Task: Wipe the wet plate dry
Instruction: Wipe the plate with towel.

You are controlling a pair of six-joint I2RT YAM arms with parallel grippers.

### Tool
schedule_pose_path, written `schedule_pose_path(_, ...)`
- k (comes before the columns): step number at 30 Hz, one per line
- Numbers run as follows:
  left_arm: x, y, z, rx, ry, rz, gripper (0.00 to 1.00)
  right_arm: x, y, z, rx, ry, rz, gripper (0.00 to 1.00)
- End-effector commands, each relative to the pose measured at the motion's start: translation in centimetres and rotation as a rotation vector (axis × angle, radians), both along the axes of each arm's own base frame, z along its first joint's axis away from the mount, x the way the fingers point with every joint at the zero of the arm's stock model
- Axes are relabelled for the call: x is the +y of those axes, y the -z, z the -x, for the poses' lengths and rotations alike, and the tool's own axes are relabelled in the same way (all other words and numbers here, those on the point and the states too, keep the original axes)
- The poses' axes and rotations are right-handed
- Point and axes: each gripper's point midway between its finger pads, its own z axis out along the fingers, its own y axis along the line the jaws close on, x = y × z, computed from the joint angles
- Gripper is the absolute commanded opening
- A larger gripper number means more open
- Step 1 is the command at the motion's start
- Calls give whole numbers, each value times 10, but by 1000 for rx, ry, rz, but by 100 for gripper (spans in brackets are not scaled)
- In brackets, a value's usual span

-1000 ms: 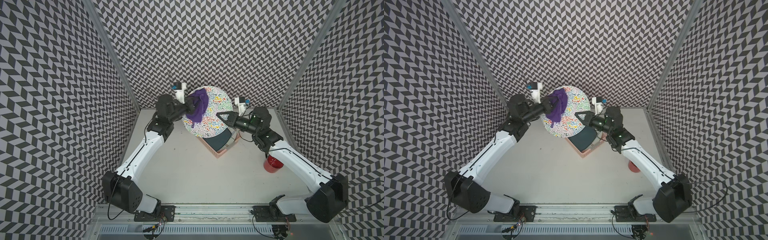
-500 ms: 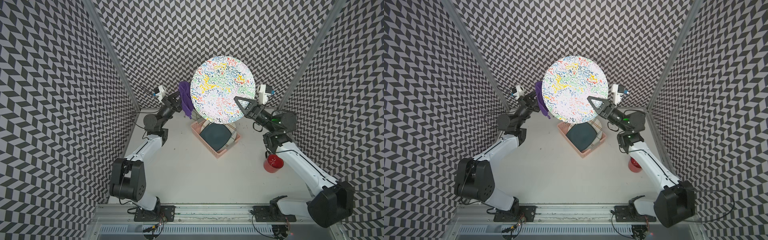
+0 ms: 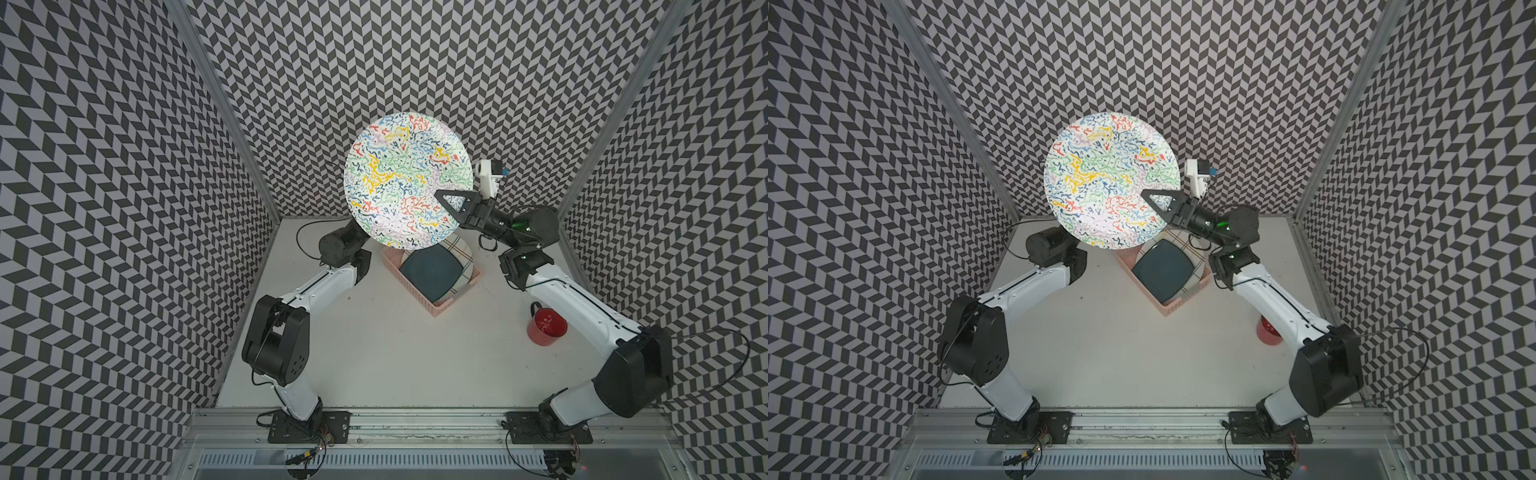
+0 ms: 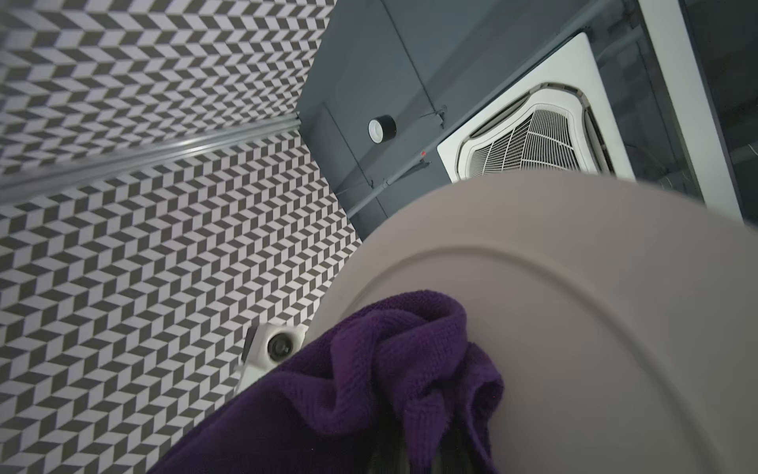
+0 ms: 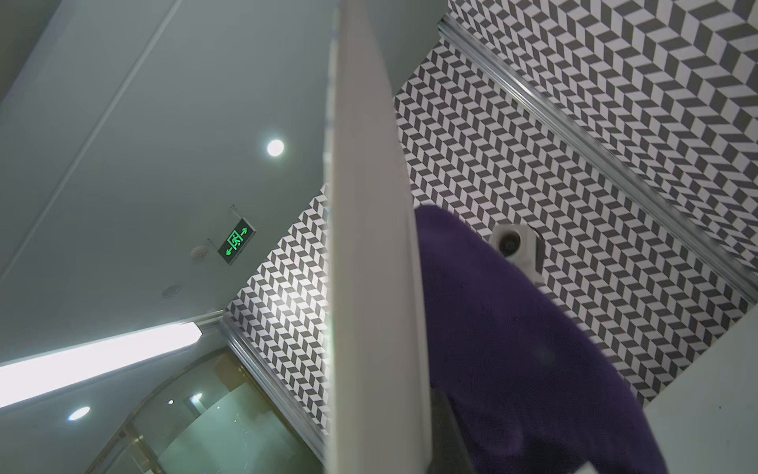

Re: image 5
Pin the colourful squiggle round plate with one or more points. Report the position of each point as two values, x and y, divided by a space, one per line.
379 395

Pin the purple cloth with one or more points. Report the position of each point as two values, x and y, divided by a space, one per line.
529 391

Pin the green exit sign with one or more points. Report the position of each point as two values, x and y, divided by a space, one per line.
236 241

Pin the ceiling tube light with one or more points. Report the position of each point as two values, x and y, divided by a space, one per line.
31 378

